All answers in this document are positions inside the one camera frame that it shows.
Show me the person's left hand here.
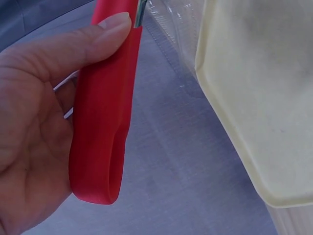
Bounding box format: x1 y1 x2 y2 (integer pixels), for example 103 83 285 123
0 11 133 235

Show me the clear plastic bag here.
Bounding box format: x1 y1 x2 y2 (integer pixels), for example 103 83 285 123
144 0 211 98

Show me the cream plastic cutting board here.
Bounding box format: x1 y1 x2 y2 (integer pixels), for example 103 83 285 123
195 0 313 209

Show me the red handled peeler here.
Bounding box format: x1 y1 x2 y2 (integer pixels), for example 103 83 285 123
68 0 147 205

